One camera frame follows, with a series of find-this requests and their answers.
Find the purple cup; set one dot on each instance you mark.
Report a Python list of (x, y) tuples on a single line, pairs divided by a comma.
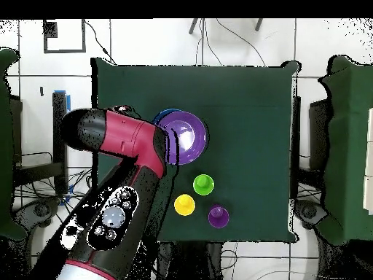
[(218, 218)]

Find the camera tripod legs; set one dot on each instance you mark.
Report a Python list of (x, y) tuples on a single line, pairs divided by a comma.
[(193, 26)]

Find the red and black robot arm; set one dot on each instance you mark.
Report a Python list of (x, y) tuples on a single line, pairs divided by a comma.
[(128, 137)]

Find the small black floor marker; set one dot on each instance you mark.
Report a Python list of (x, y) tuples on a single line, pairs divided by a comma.
[(41, 91)]

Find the dark green tablecloth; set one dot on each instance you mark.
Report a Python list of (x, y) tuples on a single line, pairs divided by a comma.
[(247, 131)]

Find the large light blue bowl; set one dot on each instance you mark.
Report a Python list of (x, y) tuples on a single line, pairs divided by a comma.
[(167, 112)]

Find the yellow cup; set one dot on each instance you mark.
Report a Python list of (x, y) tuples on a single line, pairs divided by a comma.
[(184, 205)]

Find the gray square floor frame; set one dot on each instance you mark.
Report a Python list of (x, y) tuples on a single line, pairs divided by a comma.
[(64, 51)]

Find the black floor stand base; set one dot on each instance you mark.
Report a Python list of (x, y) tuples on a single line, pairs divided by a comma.
[(309, 211), (35, 211)]

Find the black metal stand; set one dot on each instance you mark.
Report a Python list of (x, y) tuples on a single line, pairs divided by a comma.
[(296, 145), (59, 100)]

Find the black equipment box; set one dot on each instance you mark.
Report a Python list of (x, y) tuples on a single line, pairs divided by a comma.
[(17, 131), (319, 137)]

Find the large purple bowl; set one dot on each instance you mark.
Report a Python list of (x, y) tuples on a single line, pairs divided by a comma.
[(189, 137)]

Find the side table green cloth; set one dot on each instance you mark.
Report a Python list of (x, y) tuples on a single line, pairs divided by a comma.
[(346, 145), (5, 145)]

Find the green cup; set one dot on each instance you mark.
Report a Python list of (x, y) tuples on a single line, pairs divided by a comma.
[(203, 185)]

